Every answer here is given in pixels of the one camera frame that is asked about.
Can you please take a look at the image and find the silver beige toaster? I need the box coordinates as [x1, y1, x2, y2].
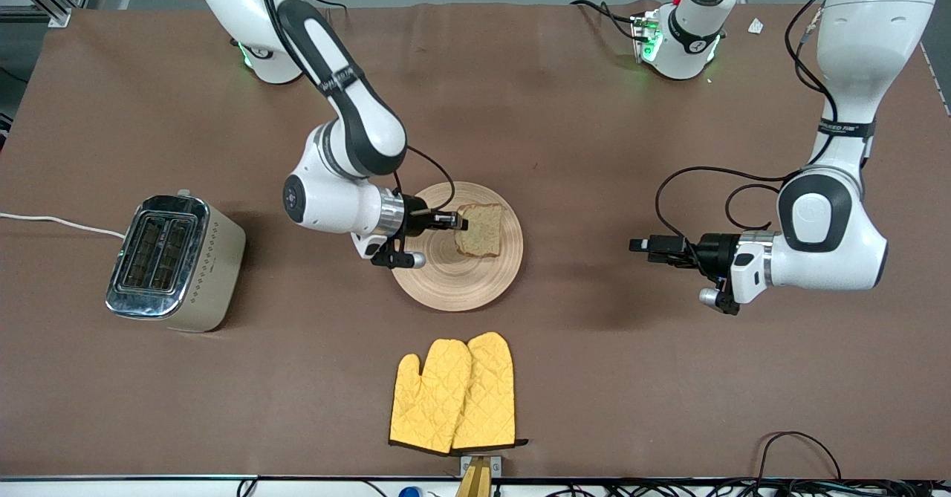
[105, 189, 247, 334]

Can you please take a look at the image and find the looped black cable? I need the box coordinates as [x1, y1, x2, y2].
[756, 432, 844, 483]

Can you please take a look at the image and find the black cable bundle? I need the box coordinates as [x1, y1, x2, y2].
[550, 478, 951, 497]

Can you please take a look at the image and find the round wooden plate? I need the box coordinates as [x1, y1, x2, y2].
[390, 181, 525, 314]

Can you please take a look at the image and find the small metal bracket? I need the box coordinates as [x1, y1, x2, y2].
[460, 455, 504, 478]

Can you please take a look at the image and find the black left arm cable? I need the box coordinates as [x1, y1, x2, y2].
[654, 0, 837, 260]

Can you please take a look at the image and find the yellow quilted oven mitt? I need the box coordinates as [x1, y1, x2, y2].
[389, 339, 473, 455]
[452, 331, 530, 453]

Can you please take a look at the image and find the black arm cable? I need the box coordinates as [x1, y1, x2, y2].
[654, 0, 837, 260]
[253, 0, 458, 219]

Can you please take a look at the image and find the brown toast slice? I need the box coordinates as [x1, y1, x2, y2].
[453, 204, 504, 259]

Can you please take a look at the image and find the white toaster power cable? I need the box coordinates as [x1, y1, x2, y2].
[0, 212, 127, 241]

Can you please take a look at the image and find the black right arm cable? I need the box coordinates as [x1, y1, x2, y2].
[253, 0, 458, 219]

